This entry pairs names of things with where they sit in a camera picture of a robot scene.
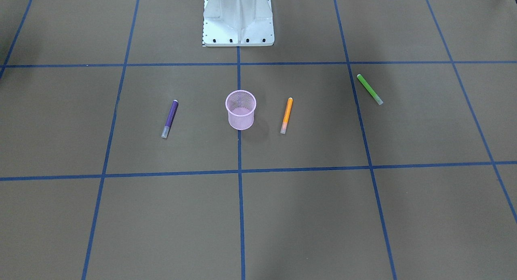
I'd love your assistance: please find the pink mesh pen holder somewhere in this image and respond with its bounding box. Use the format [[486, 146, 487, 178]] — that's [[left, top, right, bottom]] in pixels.
[[225, 90, 257, 131]]

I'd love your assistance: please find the orange highlighter pen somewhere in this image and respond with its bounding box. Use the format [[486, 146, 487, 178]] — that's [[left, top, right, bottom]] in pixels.
[[280, 97, 293, 134]]

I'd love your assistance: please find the green highlighter pen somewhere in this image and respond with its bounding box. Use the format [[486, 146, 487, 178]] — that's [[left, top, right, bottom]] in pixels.
[[357, 74, 383, 105]]

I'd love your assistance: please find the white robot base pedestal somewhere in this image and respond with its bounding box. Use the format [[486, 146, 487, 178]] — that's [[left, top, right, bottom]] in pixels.
[[202, 0, 275, 47]]

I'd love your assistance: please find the purple highlighter pen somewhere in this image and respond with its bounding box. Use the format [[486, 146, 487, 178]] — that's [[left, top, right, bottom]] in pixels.
[[161, 99, 179, 139]]

